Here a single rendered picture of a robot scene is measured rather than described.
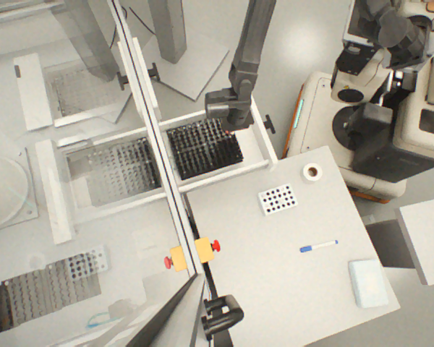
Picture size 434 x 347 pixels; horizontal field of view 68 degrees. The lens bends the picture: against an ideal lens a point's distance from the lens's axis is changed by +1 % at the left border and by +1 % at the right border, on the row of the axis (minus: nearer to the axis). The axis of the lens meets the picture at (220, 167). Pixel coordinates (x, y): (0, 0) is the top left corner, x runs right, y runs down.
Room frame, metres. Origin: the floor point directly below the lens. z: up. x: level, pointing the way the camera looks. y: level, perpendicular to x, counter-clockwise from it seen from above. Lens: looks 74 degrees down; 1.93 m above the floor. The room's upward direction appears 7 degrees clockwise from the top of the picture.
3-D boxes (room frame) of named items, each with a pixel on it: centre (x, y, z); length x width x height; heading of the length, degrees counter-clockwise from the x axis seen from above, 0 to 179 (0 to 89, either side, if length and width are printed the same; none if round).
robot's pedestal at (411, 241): (0.18, -0.85, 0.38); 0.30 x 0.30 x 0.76; 19
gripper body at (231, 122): (0.42, -0.03, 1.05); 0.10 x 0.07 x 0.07; 113
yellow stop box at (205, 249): (0.02, 0.02, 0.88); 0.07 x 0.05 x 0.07; 25
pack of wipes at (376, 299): (-0.02, -0.55, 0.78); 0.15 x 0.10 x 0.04; 13
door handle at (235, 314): (-0.07, -0.03, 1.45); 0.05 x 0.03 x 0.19; 115
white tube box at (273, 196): (0.23, -0.22, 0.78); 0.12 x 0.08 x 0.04; 115
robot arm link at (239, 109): (0.42, -0.03, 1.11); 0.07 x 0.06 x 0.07; 107
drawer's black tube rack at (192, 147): (0.37, 0.06, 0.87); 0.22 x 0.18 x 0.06; 115
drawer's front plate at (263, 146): (0.45, -0.12, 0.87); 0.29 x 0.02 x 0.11; 25
